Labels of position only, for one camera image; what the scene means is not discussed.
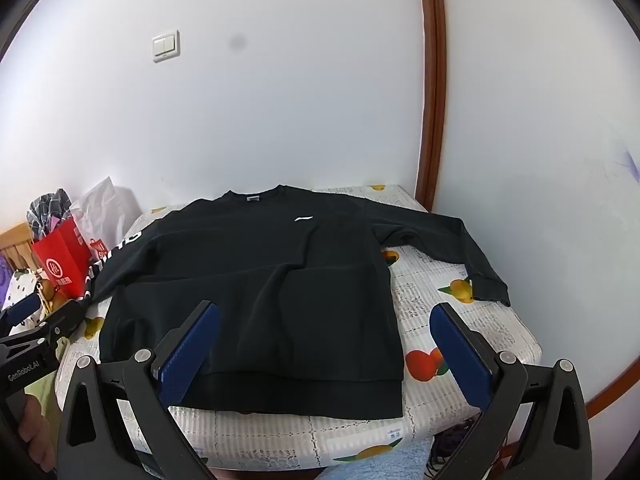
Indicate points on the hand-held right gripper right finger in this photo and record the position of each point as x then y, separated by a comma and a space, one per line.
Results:
462, 355

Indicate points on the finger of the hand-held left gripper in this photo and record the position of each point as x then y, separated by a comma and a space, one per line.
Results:
65, 317
25, 310

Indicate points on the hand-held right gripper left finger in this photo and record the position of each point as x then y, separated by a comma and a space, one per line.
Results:
192, 345

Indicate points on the black sweatshirt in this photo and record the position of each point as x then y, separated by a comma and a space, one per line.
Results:
280, 300

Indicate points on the person's left hand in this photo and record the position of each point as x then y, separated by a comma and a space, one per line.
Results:
36, 425

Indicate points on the white floral cloth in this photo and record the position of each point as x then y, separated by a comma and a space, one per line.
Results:
25, 282

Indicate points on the purple cloth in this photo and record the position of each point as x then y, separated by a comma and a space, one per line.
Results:
3, 282

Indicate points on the green cloth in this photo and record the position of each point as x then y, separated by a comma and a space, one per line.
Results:
45, 395

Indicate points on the red paper bag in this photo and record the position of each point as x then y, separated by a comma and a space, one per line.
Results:
60, 260

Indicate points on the fruit print tablecloth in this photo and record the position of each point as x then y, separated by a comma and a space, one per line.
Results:
425, 310

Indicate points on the wooden headboard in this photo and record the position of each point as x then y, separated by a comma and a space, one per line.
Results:
15, 245

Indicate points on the grey plaid cloth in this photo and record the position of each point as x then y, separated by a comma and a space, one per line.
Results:
47, 210

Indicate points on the white plastic bag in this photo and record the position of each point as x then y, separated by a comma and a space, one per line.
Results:
107, 210

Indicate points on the light blue cloth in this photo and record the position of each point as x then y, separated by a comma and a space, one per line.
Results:
375, 460

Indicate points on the brown wooden baseboard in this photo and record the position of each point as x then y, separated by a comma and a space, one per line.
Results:
615, 392

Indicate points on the brown wooden door frame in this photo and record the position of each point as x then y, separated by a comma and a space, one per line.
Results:
432, 85

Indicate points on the white light switch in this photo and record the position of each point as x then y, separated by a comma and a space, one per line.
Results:
166, 46

